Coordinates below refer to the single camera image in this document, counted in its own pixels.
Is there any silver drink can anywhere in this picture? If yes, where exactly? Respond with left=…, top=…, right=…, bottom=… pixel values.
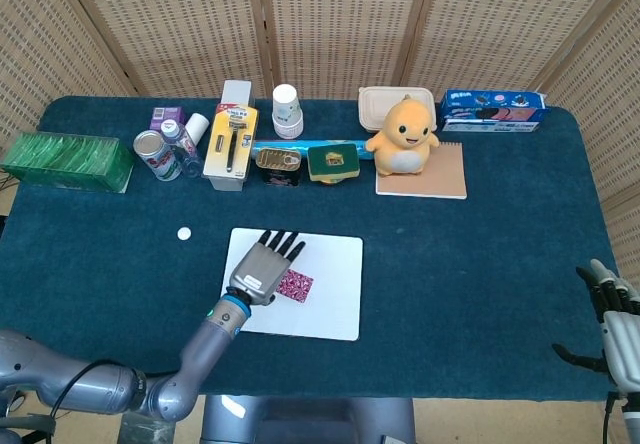
left=132, top=129, right=183, bottom=183

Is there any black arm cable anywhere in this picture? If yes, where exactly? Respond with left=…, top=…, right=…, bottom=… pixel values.
left=47, top=358, right=176, bottom=418
left=597, top=397, right=621, bottom=444

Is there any clear plastic water bottle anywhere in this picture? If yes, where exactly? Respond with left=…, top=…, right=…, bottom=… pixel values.
left=159, top=119, right=202, bottom=179

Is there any purple patterned packet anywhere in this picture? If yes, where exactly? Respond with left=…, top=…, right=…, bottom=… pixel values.
left=276, top=269, right=315, bottom=304

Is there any white rectangular board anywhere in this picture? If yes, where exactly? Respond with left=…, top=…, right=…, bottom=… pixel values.
left=215, top=227, right=365, bottom=343

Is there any green gold tin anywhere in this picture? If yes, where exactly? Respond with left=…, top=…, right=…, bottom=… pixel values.
left=306, top=142, right=362, bottom=186

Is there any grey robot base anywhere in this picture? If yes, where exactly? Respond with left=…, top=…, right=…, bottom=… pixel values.
left=199, top=394, right=417, bottom=444

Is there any teal table cloth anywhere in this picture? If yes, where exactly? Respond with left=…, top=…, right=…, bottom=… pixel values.
left=0, top=95, right=620, bottom=403

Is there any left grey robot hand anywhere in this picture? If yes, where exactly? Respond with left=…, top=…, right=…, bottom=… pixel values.
left=222, top=229, right=307, bottom=308

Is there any white cylindrical bottle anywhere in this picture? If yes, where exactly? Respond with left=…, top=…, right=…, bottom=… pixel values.
left=183, top=112, right=211, bottom=146

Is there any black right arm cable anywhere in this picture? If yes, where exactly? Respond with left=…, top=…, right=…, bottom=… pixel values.
left=597, top=397, right=621, bottom=444

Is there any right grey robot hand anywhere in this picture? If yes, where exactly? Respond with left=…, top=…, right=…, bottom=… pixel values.
left=551, top=258, right=640, bottom=396

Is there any green plastic box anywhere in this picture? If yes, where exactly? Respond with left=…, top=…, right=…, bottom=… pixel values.
left=0, top=131, right=136, bottom=195

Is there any white paper cup stack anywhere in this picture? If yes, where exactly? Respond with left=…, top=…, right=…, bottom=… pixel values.
left=271, top=84, right=305, bottom=140

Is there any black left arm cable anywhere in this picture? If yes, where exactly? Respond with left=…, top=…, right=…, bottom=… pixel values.
left=47, top=358, right=176, bottom=418

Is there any purple small box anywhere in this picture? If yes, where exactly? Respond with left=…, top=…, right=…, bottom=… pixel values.
left=148, top=106, right=187, bottom=133

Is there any yellow plush toy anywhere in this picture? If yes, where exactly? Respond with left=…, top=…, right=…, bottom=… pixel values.
left=365, top=94, right=441, bottom=177

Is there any metal table leg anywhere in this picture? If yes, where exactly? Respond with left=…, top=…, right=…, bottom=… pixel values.
left=118, top=411, right=176, bottom=444

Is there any blue cookie box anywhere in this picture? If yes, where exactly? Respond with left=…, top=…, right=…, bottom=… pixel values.
left=438, top=88, right=551, bottom=134

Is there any beige lunch container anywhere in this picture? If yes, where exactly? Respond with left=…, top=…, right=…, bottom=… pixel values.
left=357, top=85, right=437, bottom=133

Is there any gold pull-tab tin can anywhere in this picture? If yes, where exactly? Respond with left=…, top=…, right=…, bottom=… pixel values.
left=255, top=146, right=303, bottom=188

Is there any yellow razor package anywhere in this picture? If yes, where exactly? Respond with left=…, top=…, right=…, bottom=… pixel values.
left=201, top=103, right=260, bottom=193

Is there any brown spiral notebook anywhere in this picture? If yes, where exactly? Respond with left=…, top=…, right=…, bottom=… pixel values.
left=375, top=141, right=468, bottom=201

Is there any bamboo folding screen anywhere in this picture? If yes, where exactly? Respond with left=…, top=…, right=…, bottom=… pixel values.
left=0, top=0, right=640, bottom=265

